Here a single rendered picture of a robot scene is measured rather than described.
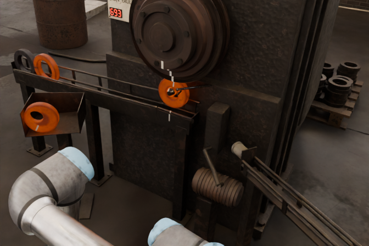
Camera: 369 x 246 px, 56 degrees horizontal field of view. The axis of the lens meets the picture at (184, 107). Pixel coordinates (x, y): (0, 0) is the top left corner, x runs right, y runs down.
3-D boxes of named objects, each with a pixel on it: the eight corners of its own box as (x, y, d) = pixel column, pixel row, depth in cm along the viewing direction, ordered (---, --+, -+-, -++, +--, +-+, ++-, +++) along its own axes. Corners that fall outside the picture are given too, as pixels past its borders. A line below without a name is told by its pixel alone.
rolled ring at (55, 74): (47, 89, 216) (51, 87, 218) (60, 75, 204) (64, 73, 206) (29, 64, 214) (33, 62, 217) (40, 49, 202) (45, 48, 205)
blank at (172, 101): (186, 110, 170) (183, 113, 167) (160, 98, 175) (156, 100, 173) (191, 83, 161) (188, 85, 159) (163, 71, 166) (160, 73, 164)
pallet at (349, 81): (218, 90, 345) (222, 48, 323) (250, 64, 406) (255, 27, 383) (345, 130, 293) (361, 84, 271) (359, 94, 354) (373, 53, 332)
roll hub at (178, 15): (198, 5, 134) (196, 72, 148) (139, -4, 146) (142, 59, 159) (191, 7, 129) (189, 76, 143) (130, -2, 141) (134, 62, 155)
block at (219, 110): (212, 140, 177) (216, 99, 165) (226, 145, 174) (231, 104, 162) (202, 151, 169) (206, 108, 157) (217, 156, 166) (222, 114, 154)
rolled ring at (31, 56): (29, 51, 209) (34, 50, 211) (10, 48, 218) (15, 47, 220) (37, 80, 217) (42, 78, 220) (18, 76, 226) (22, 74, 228)
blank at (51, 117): (31, 96, 163) (29, 100, 160) (63, 109, 168) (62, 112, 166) (21, 121, 169) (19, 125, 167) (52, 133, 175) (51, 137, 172)
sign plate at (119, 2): (111, 16, 183) (108, -19, 174) (152, 26, 172) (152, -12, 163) (108, 17, 181) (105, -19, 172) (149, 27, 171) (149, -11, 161)
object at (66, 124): (52, 194, 215) (32, 92, 179) (95, 193, 218) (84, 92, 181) (44, 221, 198) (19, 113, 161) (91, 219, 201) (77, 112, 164)
